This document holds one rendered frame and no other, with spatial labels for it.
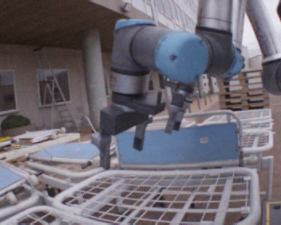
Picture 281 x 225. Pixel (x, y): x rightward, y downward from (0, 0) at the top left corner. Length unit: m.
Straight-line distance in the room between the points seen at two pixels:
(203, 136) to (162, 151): 0.25
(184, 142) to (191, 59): 0.82
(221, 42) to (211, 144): 0.74
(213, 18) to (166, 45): 0.16
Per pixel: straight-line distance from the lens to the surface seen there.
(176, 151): 1.19
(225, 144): 1.13
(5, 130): 5.79
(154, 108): 0.47
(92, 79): 6.83
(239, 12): 0.83
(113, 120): 0.49
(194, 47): 0.38
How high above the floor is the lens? 0.90
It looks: 4 degrees down
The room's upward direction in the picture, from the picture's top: 8 degrees counter-clockwise
